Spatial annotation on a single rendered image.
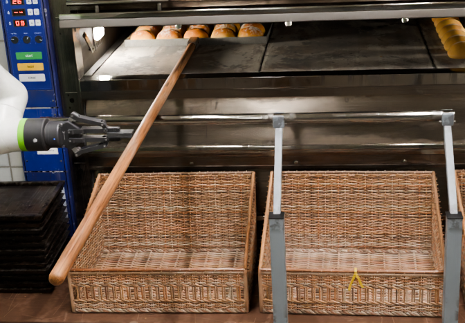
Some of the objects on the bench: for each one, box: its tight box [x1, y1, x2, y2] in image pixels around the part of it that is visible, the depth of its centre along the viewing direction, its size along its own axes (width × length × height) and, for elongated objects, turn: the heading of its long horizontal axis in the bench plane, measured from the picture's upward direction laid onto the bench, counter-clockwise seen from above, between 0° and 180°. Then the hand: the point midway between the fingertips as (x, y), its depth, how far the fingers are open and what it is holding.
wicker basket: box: [67, 170, 257, 313], centre depth 283 cm, size 49×56×28 cm
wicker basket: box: [257, 170, 445, 317], centre depth 275 cm, size 49×56×28 cm
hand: (120, 133), depth 239 cm, fingers closed
